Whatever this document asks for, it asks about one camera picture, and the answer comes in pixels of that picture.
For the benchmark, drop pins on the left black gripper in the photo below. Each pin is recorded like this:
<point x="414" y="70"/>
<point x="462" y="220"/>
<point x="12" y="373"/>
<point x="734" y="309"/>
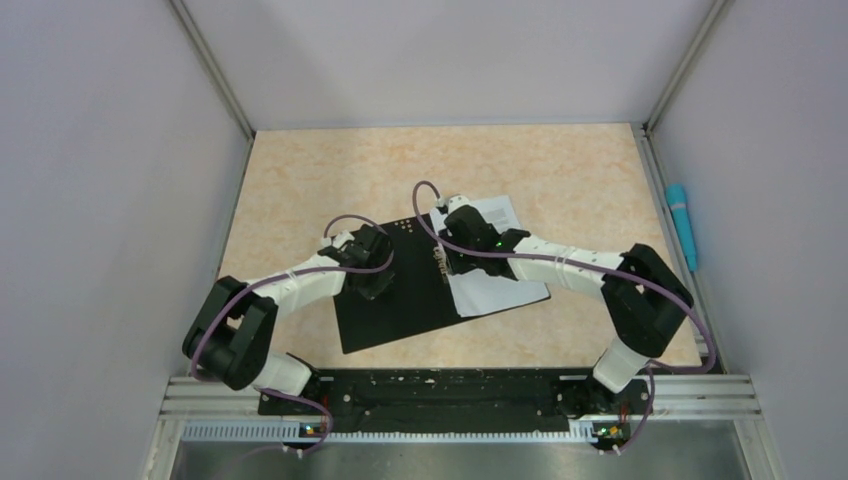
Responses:
<point x="374" y="290"/>

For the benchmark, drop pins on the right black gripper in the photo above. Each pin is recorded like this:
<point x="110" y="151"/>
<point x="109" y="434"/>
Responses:
<point x="457" y="265"/>

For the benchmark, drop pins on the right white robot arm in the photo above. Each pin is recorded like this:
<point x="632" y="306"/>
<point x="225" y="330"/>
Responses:
<point x="645" y="300"/>

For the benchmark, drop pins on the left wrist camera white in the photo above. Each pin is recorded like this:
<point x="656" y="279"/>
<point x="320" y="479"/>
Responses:
<point x="338" y="241"/>

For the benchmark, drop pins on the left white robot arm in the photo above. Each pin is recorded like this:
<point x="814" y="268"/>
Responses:
<point x="230" y="338"/>

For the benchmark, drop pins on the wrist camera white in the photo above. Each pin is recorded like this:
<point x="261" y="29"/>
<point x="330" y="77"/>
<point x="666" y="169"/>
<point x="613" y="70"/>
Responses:
<point x="338" y="241"/>
<point x="446" y="205"/>

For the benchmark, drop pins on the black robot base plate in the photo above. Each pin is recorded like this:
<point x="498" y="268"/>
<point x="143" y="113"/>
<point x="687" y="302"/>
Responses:
<point x="468" y="404"/>

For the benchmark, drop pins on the aluminium corner post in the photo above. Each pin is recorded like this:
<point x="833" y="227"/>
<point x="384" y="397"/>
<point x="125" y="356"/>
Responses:
<point x="686" y="64"/>
<point x="211" y="67"/>

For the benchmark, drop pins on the turquoise marker pen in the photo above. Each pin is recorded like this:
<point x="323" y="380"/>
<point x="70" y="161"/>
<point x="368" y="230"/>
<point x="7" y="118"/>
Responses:
<point x="678" y="207"/>

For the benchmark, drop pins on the grey black file folder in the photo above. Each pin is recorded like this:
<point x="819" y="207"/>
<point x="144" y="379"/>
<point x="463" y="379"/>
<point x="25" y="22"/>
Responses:
<point x="418" y="301"/>

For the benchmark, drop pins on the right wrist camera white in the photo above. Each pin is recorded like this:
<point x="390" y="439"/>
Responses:
<point x="446" y="205"/>

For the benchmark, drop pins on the aluminium frame rail front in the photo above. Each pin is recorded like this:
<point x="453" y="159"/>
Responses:
<point x="699" y="427"/>

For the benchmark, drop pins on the left aluminium corner post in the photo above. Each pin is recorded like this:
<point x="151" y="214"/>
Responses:
<point x="211" y="67"/>

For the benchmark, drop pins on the right aluminium corner post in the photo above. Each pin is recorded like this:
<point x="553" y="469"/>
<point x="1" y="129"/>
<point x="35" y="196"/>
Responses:
<point x="686" y="64"/>

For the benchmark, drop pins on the white printed paper stack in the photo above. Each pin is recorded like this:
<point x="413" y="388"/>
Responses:
<point x="476" y="294"/>

